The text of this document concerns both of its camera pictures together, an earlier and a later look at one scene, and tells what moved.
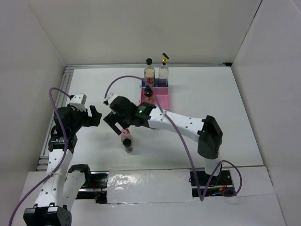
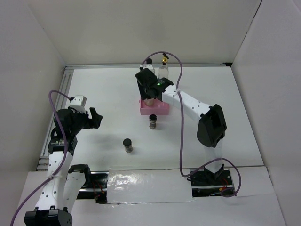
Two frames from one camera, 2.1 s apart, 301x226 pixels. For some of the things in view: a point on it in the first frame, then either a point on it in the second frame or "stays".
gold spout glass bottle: [163, 71] stays
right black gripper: [111, 119] to [144, 94]
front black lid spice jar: [127, 144] stays
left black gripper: [94, 120] stays
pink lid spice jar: [125, 134] to [149, 102]
